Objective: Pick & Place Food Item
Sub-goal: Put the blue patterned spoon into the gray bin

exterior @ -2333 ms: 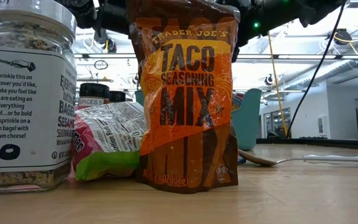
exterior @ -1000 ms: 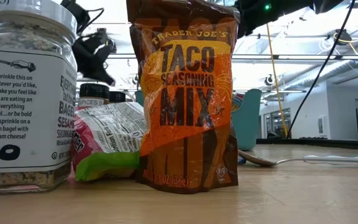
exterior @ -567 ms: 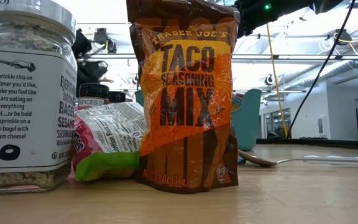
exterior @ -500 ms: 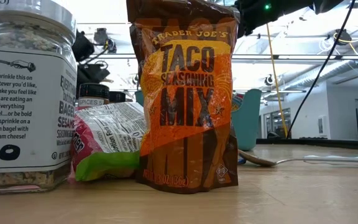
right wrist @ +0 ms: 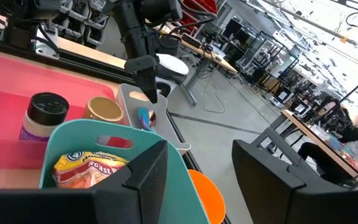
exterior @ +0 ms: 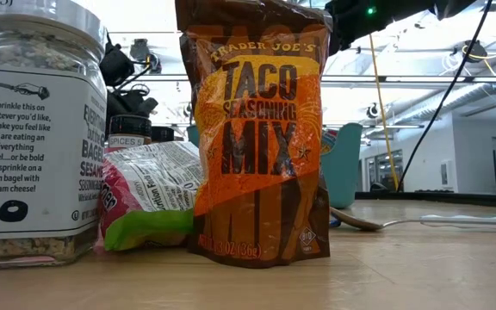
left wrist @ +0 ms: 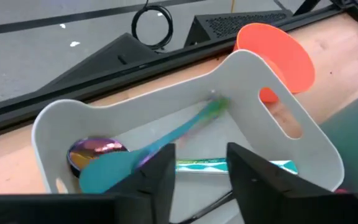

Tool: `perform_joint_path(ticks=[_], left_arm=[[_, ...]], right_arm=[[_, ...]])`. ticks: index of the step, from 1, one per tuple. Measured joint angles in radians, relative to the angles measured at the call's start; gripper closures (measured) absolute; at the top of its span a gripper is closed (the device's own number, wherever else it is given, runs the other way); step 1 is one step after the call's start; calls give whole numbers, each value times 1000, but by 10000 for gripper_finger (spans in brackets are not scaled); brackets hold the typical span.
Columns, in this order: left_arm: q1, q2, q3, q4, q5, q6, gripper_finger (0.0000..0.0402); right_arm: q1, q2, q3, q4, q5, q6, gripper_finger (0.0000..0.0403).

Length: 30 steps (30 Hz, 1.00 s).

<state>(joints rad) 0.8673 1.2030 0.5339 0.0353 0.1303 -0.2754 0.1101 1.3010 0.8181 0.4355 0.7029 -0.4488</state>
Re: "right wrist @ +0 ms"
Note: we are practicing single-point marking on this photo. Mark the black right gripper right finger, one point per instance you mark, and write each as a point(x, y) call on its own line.
point(291, 199)

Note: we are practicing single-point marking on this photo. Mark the long wooden work table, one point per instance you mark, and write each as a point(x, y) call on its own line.
point(306, 130)

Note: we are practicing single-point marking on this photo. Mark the red storage bins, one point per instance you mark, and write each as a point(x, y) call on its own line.
point(204, 6)

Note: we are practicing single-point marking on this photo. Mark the light grey plastic bin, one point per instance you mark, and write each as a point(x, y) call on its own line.
point(166, 124)

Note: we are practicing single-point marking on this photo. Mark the tan lidded jar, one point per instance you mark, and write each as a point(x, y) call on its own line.
point(102, 109)

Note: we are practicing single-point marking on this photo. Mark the shelving with storage bins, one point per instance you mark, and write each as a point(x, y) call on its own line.
point(82, 28)

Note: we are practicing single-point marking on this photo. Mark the purple label jar black lid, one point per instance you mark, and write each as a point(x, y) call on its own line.
point(43, 118)

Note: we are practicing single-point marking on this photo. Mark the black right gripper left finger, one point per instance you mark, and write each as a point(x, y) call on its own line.
point(73, 208)

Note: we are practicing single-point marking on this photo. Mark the black computer monitor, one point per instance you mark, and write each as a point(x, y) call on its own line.
point(232, 29)

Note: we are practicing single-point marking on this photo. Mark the orange plastic bowl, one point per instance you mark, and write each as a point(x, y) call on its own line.
point(208, 199)

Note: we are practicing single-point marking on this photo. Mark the teal plastic bin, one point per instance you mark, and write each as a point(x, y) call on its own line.
point(73, 132)

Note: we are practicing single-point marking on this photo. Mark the yellow ramen noodle pack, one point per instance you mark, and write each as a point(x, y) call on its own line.
point(85, 171)

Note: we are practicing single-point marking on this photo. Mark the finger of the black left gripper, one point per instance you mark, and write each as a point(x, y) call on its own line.
point(149, 84)

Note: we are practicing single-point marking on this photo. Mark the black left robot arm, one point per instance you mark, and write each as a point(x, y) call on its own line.
point(135, 31)

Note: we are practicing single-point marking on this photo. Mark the red plastic tray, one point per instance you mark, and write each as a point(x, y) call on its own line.
point(11, 93)

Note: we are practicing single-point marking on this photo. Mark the wooden table grey legs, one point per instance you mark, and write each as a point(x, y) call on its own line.
point(216, 59)

